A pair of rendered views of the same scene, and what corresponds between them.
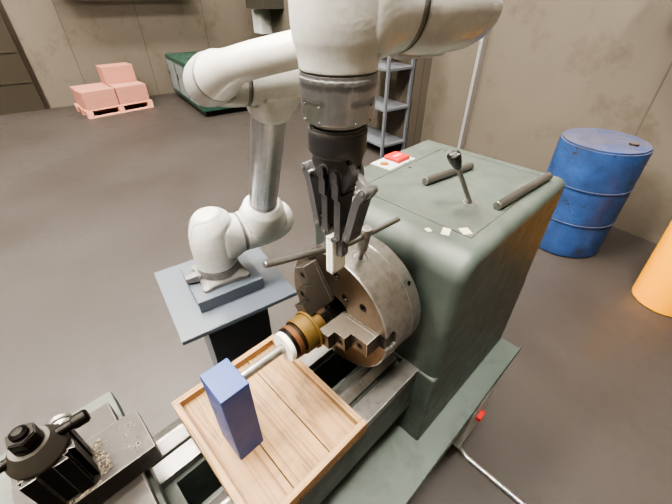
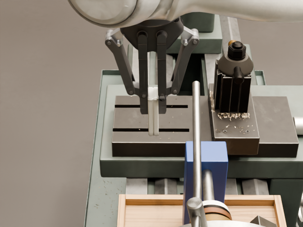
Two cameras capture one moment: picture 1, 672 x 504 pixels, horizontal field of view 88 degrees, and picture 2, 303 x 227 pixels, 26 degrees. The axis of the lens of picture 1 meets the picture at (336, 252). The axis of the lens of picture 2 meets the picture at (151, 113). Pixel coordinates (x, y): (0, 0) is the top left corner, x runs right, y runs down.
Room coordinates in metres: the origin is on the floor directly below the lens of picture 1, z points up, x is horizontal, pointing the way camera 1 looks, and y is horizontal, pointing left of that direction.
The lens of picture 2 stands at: (0.97, -0.54, 1.96)
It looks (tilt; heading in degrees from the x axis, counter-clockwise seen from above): 39 degrees down; 135
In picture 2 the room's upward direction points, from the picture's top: straight up
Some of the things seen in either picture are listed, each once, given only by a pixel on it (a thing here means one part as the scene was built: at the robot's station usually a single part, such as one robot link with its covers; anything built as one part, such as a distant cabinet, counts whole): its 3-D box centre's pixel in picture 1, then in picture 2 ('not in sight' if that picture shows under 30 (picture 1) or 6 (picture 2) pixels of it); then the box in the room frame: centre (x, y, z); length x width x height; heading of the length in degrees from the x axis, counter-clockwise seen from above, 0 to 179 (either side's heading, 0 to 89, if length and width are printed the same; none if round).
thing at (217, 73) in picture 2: (58, 465); (231, 85); (0.25, 0.45, 1.07); 0.07 x 0.07 x 0.10; 44
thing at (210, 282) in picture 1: (214, 268); not in sight; (1.05, 0.47, 0.83); 0.22 x 0.18 x 0.06; 124
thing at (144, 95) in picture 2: (343, 205); (143, 61); (0.43, -0.01, 1.45); 0.04 x 0.01 x 0.11; 134
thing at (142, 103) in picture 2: (346, 244); (137, 97); (0.43, -0.02, 1.39); 0.03 x 0.01 x 0.05; 44
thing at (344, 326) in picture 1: (355, 336); not in sight; (0.50, -0.04, 1.09); 0.12 x 0.11 x 0.05; 44
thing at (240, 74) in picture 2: (72, 423); (238, 74); (0.29, 0.42, 1.14); 0.04 x 0.02 x 0.02; 134
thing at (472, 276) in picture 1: (432, 239); not in sight; (0.92, -0.31, 1.06); 0.59 x 0.48 x 0.39; 134
